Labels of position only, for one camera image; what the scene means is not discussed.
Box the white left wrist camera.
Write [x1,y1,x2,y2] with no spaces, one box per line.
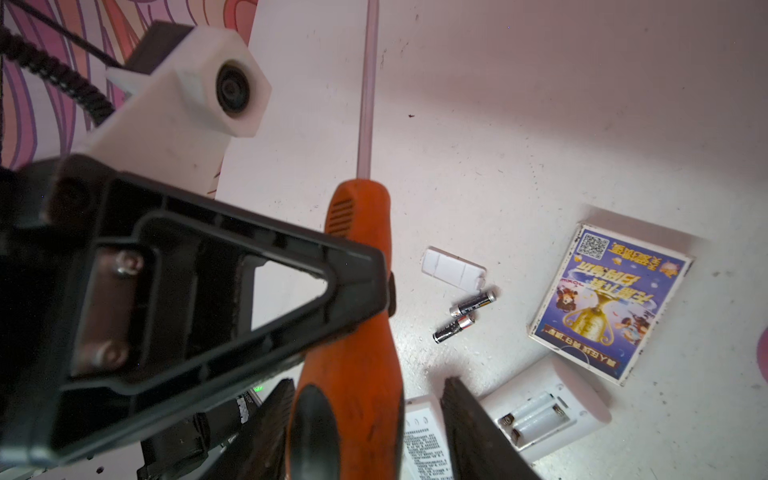
[74,21,272,198]

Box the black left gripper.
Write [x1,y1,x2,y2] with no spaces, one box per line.
[1,155,377,480]

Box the orange handled screwdriver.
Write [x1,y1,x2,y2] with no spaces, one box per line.
[286,1,404,479]

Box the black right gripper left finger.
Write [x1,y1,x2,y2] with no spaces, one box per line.
[201,379,295,480]

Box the white remote control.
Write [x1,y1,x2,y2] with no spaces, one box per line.
[480,355,612,463]

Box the white remote with coloured buttons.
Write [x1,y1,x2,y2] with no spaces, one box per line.
[401,395,453,480]

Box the purple printed card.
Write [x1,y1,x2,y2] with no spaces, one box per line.
[527,223,694,386]

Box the pink round black-top pad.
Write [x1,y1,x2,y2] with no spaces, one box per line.
[756,328,768,382]

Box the white battery cover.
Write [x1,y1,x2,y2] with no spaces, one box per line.
[421,247,487,293]

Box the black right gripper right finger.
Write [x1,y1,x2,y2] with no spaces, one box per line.
[440,377,539,480]

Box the black corrugated left cable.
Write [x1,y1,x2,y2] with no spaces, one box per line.
[0,23,116,127]

